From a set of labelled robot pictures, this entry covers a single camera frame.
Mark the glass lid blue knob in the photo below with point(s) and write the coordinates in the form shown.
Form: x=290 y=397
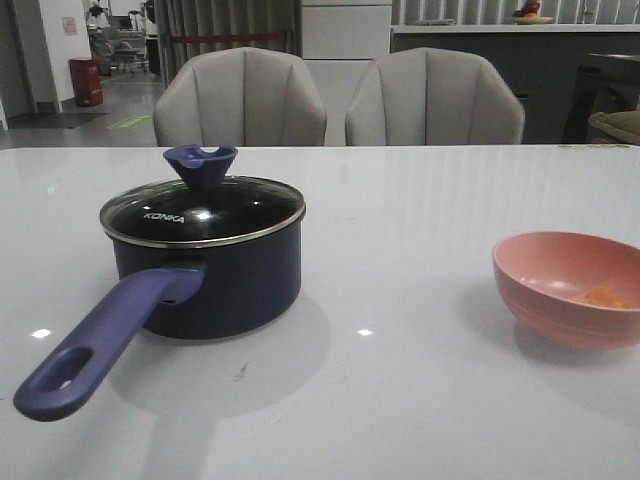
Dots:
x=205 y=207

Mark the pink bowl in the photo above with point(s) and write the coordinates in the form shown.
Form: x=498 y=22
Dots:
x=539 y=273

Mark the orange ham slices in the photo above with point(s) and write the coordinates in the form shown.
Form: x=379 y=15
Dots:
x=602 y=296

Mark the dark blue saucepan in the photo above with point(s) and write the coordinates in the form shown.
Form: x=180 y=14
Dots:
x=192 y=294

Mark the left beige chair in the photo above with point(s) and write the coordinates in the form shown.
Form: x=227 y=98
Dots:
x=244 y=97

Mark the beige chair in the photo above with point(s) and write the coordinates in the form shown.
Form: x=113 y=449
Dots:
x=430 y=96
x=244 y=97

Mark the right beige chair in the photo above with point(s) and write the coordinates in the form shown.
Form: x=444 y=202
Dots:
x=430 y=96

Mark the white cabinet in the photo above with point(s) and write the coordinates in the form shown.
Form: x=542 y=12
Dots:
x=338 y=41

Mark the dark grey counter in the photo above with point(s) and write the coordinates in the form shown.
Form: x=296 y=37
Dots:
x=538 y=63

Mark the fruit plate on counter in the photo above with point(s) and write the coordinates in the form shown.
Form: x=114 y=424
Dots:
x=529 y=14

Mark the olive cushion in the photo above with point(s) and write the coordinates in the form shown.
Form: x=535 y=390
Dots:
x=616 y=128

